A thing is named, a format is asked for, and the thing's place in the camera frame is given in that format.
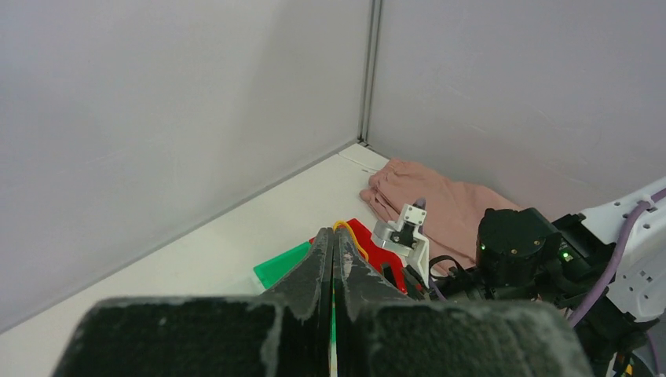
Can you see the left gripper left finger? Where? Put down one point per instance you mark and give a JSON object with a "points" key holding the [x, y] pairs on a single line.
{"points": [[284, 331]]}

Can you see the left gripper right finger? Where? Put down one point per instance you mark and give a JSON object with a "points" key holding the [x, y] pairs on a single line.
{"points": [[381, 332]]}

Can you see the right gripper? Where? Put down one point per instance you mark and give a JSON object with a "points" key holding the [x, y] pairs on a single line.
{"points": [[457, 286]]}

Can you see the green plastic bin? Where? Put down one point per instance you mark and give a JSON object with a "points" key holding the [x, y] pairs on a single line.
{"points": [[271, 271]]}

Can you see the pink cloth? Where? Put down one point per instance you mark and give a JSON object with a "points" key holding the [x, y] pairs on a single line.
{"points": [[454, 209]]}

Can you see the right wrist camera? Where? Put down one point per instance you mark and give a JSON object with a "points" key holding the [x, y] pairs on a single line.
{"points": [[405, 237]]}

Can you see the red plastic bin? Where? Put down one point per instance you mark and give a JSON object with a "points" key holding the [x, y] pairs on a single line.
{"points": [[378, 258]]}

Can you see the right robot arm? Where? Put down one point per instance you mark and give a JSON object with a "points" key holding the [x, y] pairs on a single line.
{"points": [[604, 266]]}

